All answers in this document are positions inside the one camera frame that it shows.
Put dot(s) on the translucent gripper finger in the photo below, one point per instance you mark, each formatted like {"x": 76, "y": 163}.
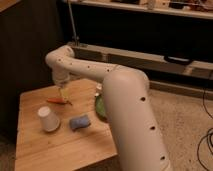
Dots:
{"x": 62, "y": 94}
{"x": 66, "y": 94}

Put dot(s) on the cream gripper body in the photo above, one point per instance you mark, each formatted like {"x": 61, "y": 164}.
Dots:
{"x": 60, "y": 78}

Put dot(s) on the orange pepper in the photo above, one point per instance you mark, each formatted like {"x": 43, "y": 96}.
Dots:
{"x": 58, "y": 101}

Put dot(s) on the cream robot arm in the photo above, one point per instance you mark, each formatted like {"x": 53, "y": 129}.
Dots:
{"x": 137, "y": 137}

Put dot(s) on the green ceramic bowl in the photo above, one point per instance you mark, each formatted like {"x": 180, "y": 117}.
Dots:
{"x": 99, "y": 107}

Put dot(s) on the blue sponge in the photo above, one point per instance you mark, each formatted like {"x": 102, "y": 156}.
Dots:
{"x": 79, "y": 122}

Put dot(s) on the white rectangular packet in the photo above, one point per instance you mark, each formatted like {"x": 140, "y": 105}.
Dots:
{"x": 98, "y": 90}

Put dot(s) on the white paper cup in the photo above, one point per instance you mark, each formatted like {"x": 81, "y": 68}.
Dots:
{"x": 49, "y": 120}

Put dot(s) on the wooden table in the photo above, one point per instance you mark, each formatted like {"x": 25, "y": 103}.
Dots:
{"x": 63, "y": 149}

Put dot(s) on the metal pole stand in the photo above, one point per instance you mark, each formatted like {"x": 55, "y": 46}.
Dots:
{"x": 75, "y": 36}

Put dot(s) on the long wooden shelf beam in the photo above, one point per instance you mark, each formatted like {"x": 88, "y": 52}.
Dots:
{"x": 196, "y": 69}

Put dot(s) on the upper shelf with items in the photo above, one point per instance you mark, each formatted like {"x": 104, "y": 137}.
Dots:
{"x": 202, "y": 9}

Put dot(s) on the black handle on beam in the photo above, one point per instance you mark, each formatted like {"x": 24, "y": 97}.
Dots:
{"x": 177, "y": 61}

